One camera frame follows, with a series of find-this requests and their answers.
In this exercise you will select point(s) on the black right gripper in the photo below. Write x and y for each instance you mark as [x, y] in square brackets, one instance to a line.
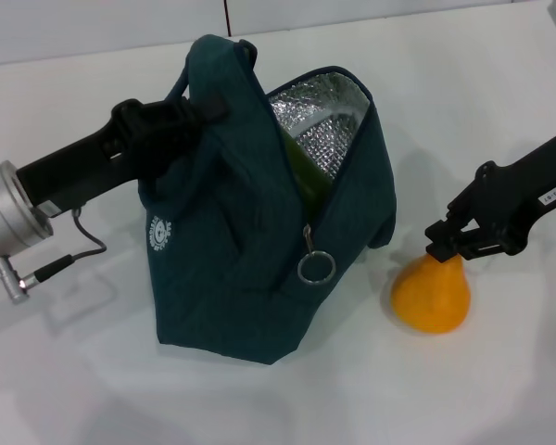
[514, 199]

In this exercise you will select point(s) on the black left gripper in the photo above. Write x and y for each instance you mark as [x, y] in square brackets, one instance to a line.
[97, 153]

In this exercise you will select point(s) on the yellow pear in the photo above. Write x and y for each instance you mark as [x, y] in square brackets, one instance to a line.
[431, 301]

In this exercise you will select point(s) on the green cucumber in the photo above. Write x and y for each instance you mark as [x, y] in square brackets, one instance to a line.
[306, 171]

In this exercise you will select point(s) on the teal insulated lunch bag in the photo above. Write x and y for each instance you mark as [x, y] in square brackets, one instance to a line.
[222, 259]

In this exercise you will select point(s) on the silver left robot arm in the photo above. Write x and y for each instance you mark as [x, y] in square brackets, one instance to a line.
[9, 218]

